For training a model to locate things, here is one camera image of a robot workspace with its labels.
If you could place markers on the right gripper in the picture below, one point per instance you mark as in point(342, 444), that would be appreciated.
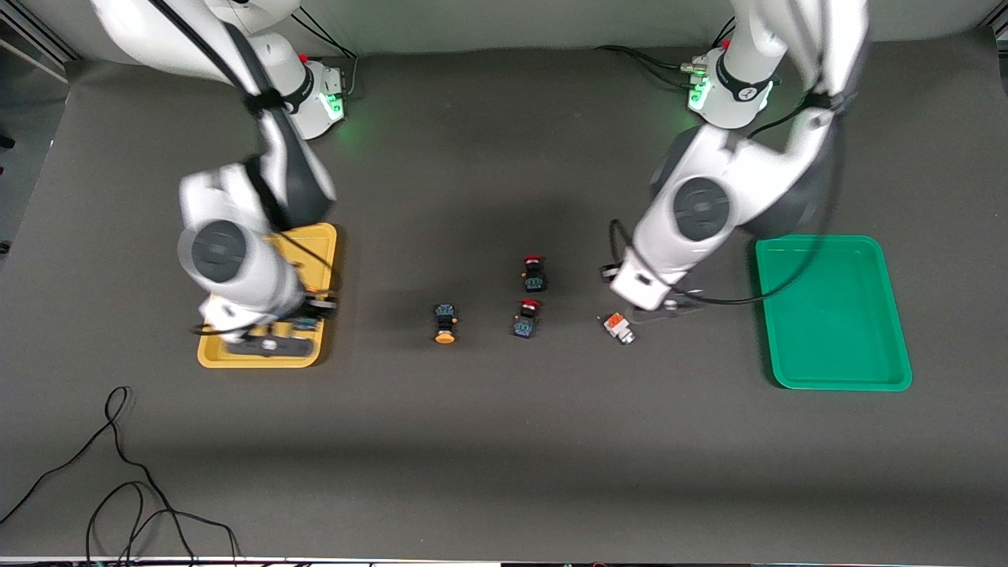
point(316, 305)

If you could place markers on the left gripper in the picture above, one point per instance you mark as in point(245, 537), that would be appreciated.
point(605, 273)

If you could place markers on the yellow push button switch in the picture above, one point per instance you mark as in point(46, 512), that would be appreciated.
point(304, 324)
point(445, 316)

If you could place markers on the orange white push button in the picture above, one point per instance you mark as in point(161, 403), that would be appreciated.
point(618, 326)

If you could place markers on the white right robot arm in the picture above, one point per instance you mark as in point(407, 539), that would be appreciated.
point(236, 260)

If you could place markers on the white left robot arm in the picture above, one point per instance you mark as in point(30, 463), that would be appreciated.
point(709, 205)

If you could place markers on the yellow plastic tray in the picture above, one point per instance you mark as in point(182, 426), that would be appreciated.
point(315, 252)

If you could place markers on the green plastic tray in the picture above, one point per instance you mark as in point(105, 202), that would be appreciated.
point(835, 331)

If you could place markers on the dark grey table cloth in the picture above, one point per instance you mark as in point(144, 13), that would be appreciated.
point(504, 472)

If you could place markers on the red push button switch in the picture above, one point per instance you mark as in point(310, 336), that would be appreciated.
point(534, 277)
point(525, 323)

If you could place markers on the aluminium frame rail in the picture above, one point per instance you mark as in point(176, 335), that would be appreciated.
point(39, 39)

